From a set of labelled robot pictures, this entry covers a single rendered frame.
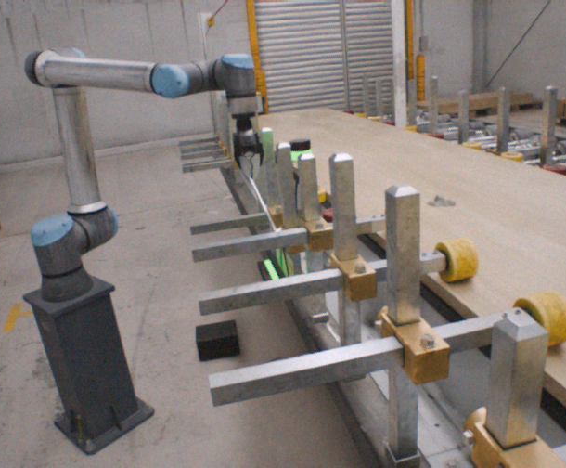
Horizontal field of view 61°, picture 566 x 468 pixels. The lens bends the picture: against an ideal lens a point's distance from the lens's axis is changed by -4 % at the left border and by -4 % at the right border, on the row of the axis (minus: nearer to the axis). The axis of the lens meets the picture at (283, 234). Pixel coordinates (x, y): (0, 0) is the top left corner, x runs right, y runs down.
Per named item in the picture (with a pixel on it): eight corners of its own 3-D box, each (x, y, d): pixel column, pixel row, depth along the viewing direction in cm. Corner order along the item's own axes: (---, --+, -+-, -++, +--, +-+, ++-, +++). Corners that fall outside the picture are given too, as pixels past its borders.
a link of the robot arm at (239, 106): (259, 96, 142) (225, 99, 140) (261, 113, 143) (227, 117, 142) (253, 94, 150) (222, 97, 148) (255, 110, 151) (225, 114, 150)
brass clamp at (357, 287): (347, 303, 87) (346, 277, 85) (325, 273, 100) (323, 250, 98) (380, 296, 88) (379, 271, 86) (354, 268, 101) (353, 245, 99)
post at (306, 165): (315, 341, 126) (300, 155, 110) (312, 334, 130) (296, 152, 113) (328, 339, 127) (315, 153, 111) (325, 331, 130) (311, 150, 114)
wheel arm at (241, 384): (213, 409, 62) (209, 386, 61) (211, 392, 66) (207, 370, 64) (552, 331, 71) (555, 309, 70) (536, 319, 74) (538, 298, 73)
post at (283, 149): (293, 303, 150) (277, 144, 134) (290, 297, 153) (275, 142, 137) (304, 300, 151) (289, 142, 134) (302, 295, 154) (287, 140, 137)
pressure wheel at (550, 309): (536, 293, 68) (505, 299, 76) (551, 350, 67) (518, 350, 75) (570, 286, 69) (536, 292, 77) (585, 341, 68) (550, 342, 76)
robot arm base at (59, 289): (55, 307, 169) (47, 281, 166) (33, 293, 181) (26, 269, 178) (102, 286, 182) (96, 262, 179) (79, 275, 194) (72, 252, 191)
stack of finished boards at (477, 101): (533, 101, 902) (533, 92, 896) (427, 116, 830) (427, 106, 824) (503, 99, 970) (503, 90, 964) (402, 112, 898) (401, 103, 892)
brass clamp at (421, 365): (411, 387, 64) (411, 355, 62) (372, 336, 76) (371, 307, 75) (453, 377, 65) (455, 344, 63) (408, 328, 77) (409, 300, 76)
